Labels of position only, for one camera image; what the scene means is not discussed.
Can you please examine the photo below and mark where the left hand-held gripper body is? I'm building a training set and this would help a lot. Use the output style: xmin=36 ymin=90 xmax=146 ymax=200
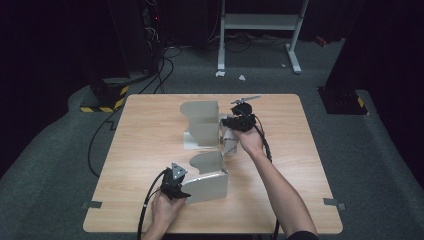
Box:
xmin=160 ymin=162 xmax=188 ymax=200

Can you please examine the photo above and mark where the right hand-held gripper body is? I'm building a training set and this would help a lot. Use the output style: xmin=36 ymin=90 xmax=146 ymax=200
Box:
xmin=230 ymin=95 xmax=262 ymax=133

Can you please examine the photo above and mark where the expandable silver metal bookend rack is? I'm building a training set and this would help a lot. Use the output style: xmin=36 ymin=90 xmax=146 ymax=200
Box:
xmin=179 ymin=100 xmax=239 ymax=205

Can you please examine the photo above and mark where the person's left hand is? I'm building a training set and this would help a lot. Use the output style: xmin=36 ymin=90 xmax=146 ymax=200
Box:
xmin=151 ymin=191 xmax=186 ymax=228

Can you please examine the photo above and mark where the person's right hand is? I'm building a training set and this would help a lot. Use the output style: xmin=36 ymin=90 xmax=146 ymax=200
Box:
xmin=231 ymin=126 xmax=267 ymax=158

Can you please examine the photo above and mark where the grey tape piece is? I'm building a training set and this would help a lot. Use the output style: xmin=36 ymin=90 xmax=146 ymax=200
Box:
xmin=323 ymin=197 xmax=347 ymax=211
xmin=82 ymin=200 xmax=103 ymax=210

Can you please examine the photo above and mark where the black yellow striped stand base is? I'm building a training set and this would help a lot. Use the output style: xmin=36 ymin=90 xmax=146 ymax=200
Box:
xmin=317 ymin=86 xmax=370 ymax=116
xmin=79 ymin=78 xmax=130 ymax=113

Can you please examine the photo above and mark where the white metal stand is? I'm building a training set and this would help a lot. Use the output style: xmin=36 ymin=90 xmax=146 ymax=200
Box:
xmin=217 ymin=0 xmax=309 ymax=75

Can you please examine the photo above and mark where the left hand-held gripper black cable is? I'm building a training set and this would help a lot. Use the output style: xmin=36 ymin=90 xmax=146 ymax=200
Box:
xmin=136 ymin=169 xmax=168 ymax=240

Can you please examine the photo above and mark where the hand-held gripper black cable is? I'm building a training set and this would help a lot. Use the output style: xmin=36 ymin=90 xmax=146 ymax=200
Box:
xmin=136 ymin=169 xmax=168 ymax=240
xmin=243 ymin=108 xmax=281 ymax=240

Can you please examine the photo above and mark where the right hand-held gripper black cable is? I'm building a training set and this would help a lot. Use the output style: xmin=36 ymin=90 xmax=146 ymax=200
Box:
xmin=243 ymin=108 xmax=281 ymax=240

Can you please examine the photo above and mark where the tangle of black cables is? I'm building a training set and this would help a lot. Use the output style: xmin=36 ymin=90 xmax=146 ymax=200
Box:
xmin=206 ymin=31 xmax=291 ymax=54

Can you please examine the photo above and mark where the black floor cable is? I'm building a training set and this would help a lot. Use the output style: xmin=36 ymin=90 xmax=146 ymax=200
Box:
xmin=87 ymin=58 xmax=175 ymax=178

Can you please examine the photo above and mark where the dark equipment rack with wires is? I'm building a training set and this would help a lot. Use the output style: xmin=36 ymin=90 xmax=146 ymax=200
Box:
xmin=139 ymin=0 xmax=168 ymax=74

